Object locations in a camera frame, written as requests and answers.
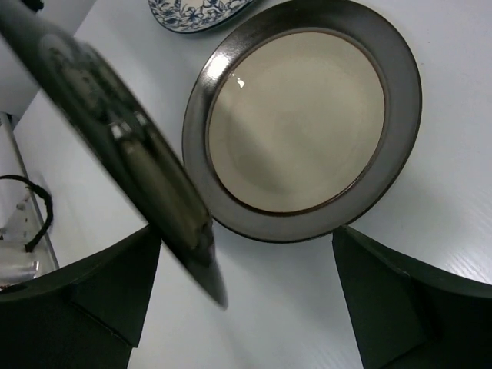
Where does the right black base cable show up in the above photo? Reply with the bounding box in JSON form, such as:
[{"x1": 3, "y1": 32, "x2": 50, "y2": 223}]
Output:
[{"x1": 0, "y1": 175, "x2": 55, "y2": 253}]

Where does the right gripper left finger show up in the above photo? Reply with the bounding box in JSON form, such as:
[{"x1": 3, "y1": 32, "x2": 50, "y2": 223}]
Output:
[{"x1": 1, "y1": 227, "x2": 161, "y2": 369}]

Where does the striped dark rim plate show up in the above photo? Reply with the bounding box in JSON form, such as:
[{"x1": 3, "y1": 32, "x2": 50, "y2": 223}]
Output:
[{"x1": 1, "y1": 1, "x2": 228, "y2": 308}]

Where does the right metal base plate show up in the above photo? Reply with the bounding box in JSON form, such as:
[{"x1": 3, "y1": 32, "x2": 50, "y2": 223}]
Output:
[{"x1": 1, "y1": 194, "x2": 40, "y2": 289}]

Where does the blue floral plate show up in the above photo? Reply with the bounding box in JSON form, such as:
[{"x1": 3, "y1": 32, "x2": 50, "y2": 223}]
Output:
[{"x1": 148, "y1": 0, "x2": 254, "y2": 34}]

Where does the silver rim plate on table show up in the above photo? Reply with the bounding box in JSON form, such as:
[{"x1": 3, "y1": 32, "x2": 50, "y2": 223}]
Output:
[{"x1": 182, "y1": 1, "x2": 422, "y2": 243}]

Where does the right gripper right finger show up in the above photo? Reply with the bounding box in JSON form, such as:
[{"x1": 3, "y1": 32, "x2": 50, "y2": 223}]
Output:
[{"x1": 332, "y1": 226, "x2": 491, "y2": 368}]

